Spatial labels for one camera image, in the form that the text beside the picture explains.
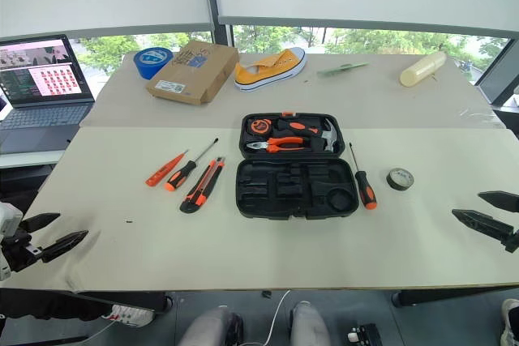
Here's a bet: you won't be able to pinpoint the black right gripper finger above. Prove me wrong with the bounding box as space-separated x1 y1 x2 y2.
451 208 519 244
477 190 519 214

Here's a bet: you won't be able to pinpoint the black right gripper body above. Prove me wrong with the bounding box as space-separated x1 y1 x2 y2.
504 229 519 254

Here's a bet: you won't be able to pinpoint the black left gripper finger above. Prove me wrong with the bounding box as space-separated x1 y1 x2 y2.
41 229 90 263
19 212 62 233

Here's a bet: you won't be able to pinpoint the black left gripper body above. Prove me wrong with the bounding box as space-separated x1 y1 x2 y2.
0 229 43 274

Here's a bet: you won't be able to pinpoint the black electrical tape roll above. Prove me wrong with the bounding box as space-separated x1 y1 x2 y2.
385 167 415 191

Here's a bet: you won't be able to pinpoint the black orange handled screwdriver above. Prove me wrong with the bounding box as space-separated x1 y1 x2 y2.
164 137 221 193
347 142 378 211

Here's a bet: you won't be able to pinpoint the orange tester screwdriver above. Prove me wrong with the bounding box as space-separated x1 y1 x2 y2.
144 149 190 188

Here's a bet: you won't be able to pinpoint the orange black utility knife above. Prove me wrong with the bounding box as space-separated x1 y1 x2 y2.
179 156 226 214

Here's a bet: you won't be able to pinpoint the black tool case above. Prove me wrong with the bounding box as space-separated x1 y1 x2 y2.
234 111 361 220

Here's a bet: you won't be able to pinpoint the black table base bar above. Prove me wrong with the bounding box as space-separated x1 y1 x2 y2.
0 288 174 323
391 284 519 309

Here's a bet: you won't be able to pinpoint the white side desk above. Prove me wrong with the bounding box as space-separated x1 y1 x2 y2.
0 149 66 170

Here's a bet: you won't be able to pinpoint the white grey shoe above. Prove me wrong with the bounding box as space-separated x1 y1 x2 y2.
500 298 519 346

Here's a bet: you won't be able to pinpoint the white red power strip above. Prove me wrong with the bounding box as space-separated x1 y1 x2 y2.
101 303 156 328

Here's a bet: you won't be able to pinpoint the dark monitor panel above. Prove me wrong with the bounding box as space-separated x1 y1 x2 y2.
474 37 519 106

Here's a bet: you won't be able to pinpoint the dark grey open laptop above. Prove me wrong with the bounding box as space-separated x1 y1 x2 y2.
0 33 97 156

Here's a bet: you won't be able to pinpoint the cream cylindrical roll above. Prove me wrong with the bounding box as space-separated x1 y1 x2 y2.
399 51 448 88

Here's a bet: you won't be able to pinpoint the black white floor device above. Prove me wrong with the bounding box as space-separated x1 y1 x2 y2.
346 323 384 346

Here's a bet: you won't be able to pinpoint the grey rounded shape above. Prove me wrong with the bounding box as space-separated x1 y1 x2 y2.
177 305 245 346
289 301 332 346

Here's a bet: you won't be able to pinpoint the blue tape roll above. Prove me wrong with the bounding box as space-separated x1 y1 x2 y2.
133 46 174 80

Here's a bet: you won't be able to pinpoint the green plastic strip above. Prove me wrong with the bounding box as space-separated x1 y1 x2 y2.
316 62 371 78

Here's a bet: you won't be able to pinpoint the brown cardboard box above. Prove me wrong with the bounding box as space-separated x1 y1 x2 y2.
145 40 240 106

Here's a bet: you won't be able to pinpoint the orange black tape measure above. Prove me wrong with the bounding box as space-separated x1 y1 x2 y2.
248 117 272 135

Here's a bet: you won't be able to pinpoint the yellow canvas sneaker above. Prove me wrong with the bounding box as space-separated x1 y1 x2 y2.
234 46 308 93

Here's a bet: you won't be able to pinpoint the grey window pillar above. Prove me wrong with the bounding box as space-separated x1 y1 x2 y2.
200 0 237 54

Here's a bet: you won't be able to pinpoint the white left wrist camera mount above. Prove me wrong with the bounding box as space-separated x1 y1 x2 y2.
0 202 24 282

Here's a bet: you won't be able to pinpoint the claw hammer black orange handle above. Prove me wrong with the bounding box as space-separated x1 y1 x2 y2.
277 117 340 155

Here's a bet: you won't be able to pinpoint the orange handled pliers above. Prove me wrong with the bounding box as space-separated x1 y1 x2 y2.
245 136 312 155

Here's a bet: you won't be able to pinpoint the white floor cable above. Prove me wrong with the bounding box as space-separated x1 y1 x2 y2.
241 289 292 346

